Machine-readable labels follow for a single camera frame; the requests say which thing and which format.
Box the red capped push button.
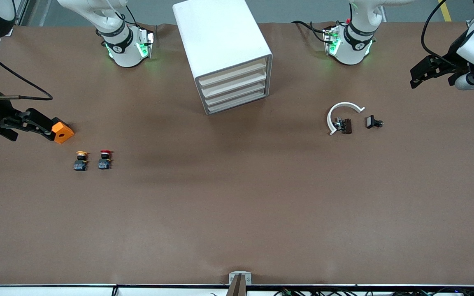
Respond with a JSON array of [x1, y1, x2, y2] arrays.
[[98, 150, 114, 171]]

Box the yellow capped push button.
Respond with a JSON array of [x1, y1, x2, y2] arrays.
[[73, 151, 90, 172]]

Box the orange box with hole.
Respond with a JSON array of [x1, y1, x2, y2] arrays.
[[51, 118, 75, 144]]

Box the small black clip component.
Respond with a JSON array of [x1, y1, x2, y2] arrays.
[[365, 115, 384, 130]]

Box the white connector box green light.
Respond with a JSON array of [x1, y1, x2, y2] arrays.
[[323, 25, 341, 56], [136, 28, 155, 59]]

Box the white curved plastic bracket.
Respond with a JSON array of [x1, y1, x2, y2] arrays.
[[327, 102, 366, 136]]

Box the black base cable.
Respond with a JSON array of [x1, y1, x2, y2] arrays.
[[291, 20, 329, 44], [105, 0, 139, 30]]

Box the white table frame rail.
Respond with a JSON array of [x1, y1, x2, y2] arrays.
[[0, 283, 474, 296]]

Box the grey metal mounting bracket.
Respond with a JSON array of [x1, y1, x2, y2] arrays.
[[228, 271, 252, 285]]

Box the tangled black cables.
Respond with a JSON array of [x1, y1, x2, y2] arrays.
[[273, 289, 474, 296]]

